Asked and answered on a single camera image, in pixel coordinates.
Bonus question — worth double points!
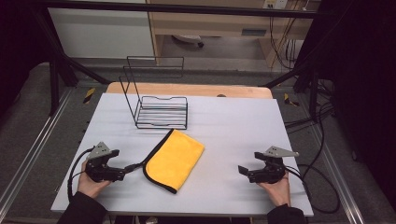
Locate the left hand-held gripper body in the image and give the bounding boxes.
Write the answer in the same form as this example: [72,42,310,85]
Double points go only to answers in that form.
[84,141,126,184]

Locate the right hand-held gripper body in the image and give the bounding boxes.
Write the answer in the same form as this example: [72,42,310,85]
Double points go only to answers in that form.
[247,146,300,185]

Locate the yellow cloth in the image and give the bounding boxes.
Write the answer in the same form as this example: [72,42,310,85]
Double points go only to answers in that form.
[142,128,205,195]

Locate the black wire rack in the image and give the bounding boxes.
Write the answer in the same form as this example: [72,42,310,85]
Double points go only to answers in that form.
[119,55,189,131]

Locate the person's left hand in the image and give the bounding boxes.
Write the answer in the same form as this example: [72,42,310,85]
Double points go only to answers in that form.
[77,160,112,200]

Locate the person's right hand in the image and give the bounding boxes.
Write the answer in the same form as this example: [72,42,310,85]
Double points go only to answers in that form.
[257,171,292,208]

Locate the black metal stand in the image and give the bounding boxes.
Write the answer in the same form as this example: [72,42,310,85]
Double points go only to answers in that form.
[31,6,112,117]
[263,55,321,123]

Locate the wooden table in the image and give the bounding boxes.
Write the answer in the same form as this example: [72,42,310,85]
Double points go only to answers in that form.
[106,81,274,100]

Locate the white panel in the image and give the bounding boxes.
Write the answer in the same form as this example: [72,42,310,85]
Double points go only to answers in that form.
[48,7,156,59]

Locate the black curtain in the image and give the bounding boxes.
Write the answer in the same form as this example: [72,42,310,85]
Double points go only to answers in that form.
[298,0,396,213]
[0,0,52,118]

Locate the white chair base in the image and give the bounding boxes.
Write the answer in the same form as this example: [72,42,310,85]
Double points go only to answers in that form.
[172,34,205,49]

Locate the light wooden desk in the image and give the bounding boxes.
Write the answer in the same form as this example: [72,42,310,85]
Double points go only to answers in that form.
[146,0,321,68]

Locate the white power strip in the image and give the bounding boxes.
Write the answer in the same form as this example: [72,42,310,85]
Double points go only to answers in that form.
[262,0,289,9]

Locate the left hand-held gripper cable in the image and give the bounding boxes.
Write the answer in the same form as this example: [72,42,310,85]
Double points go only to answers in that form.
[66,146,96,203]

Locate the hand-held gripper cable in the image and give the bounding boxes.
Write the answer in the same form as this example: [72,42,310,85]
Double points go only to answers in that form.
[283,163,341,215]
[66,146,96,203]

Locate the bundle of black floor cables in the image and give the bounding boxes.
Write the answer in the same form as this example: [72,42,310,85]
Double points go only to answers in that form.
[284,77,336,181]

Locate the aluminium rail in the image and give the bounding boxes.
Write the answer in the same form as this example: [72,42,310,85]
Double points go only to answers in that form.
[311,124,366,224]
[0,88,75,213]

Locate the right hand-held gripper cable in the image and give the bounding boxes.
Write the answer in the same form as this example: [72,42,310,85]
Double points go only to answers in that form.
[283,163,341,215]

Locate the hanging desk cables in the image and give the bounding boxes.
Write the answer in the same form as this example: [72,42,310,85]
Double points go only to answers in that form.
[268,13,301,71]

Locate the black metal frame bar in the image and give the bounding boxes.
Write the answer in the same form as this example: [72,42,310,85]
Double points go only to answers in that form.
[34,0,321,19]

